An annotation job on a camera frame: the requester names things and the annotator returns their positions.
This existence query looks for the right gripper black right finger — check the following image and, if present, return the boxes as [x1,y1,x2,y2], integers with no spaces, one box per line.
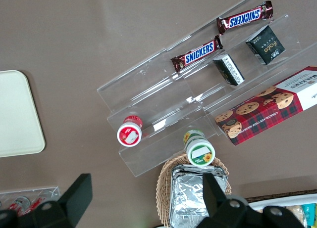
[198,173,306,228]

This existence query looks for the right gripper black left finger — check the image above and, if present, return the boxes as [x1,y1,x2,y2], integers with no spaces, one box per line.
[0,173,93,228]

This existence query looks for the oval light wicker basket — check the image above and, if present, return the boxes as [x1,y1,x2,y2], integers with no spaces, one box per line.
[155,155,233,226]

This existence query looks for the dark brown woven tray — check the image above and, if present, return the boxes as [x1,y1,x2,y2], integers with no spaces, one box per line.
[246,189,317,204]

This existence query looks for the white rectangular snack tray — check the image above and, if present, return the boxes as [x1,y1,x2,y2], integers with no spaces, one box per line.
[247,195,317,228]

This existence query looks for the beige plastic serving tray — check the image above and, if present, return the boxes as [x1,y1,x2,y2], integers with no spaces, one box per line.
[0,69,46,158]

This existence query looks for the aluminium foil container stack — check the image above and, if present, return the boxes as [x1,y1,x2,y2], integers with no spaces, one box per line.
[169,164,229,228]

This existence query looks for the red cola bottle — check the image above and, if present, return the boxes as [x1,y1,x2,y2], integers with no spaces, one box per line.
[7,196,31,214]
[27,197,48,209]

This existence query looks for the clear acrylic bottle rack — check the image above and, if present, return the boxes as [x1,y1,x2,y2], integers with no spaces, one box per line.
[0,186,61,214]

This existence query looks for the green lid white cup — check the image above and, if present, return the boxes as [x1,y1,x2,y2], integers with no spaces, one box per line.
[183,129,215,167]

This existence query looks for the clear bag rice crackers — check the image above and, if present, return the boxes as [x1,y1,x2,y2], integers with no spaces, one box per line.
[284,205,305,224]

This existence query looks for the red lid white cup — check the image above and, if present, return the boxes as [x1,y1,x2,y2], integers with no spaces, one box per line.
[116,115,144,147]

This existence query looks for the teal snack pack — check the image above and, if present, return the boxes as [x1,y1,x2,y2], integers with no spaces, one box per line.
[302,203,317,226]

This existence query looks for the red tartan cookie box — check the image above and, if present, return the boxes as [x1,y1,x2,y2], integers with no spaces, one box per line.
[214,66,317,146]

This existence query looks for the clear acrylic step shelf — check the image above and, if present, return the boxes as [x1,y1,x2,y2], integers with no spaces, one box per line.
[97,0,317,178]

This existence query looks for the small black carton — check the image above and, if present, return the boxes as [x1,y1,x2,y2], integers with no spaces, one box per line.
[212,53,245,87]
[245,25,286,65]

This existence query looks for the brown Snickers bar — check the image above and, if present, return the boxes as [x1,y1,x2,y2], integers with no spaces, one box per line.
[216,0,275,36]
[170,35,223,73]

